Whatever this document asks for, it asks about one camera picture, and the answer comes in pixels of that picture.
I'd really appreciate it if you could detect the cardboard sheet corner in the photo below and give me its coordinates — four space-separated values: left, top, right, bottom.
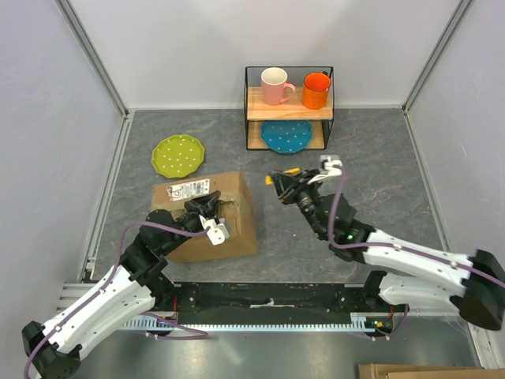
357 364 505 379

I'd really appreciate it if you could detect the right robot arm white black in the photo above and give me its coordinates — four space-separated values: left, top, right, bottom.
265 166 504 331

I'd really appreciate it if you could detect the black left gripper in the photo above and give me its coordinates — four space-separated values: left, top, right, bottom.
162 189 223 254

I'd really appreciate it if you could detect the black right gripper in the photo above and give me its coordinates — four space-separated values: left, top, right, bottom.
268 170 326 240

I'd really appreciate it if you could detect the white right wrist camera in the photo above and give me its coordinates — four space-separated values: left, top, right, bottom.
308 155 343 184

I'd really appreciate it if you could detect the orange mug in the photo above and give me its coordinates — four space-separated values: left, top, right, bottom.
302 73 332 110

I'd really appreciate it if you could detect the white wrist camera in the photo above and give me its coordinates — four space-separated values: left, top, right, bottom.
200 216 230 246
308 155 343 184

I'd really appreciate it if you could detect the brown cardboard express box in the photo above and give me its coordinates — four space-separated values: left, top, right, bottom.
151 171 258 263

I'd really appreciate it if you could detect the blue dotted plate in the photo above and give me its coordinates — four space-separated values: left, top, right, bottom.
260 120 312 154

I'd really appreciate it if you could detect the yellow utility knife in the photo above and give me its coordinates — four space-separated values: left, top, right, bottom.
264 167 301 186

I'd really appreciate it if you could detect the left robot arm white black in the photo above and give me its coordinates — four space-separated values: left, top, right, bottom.
21 190 229 378

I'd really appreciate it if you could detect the black wire wooden shelf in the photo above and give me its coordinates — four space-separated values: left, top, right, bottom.
244 66 335 150

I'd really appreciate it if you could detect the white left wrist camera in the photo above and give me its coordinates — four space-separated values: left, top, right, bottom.
200 216 230 246

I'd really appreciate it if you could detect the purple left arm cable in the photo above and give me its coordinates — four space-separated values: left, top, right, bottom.
22 220 212 379

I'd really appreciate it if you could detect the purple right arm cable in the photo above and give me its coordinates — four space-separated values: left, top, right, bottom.
327 163 505 291

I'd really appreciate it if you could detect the pink mug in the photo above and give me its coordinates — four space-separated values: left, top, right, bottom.
260 67 296 106

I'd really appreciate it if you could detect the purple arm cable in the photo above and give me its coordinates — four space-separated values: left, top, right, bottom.
327 163 505 291
22 220 212 379

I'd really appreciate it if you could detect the green dotted plate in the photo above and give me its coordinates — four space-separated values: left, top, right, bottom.
151 134 205 178

